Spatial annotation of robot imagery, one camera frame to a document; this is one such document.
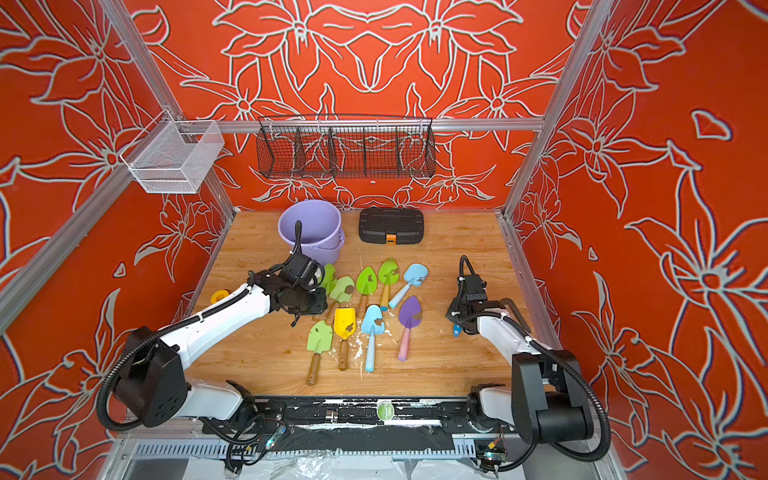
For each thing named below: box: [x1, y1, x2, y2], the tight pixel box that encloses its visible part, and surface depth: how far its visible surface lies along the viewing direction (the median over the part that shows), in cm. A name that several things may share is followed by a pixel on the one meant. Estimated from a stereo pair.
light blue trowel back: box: [388, 263, 429, 309], surface depth 101 cm
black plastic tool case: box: [359, 208, 425, 246], surface depth 109 cm
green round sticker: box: [377, 401, 395, 421], surface depth 76 cm
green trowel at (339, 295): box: [327, 276, 355, 322], surface depth 97 cm
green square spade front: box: [306, 320, 334, 386], surface depth 87 cm
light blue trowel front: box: [361, 305, 385, 373], surface depth 90 cm
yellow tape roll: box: [210, 290, 229, 304], surface depth 96 cm
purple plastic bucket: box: [278, 200, 345, 266], surface depth 99 cm
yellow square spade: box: [334, 307, 357, 371], surface depth 89 cm
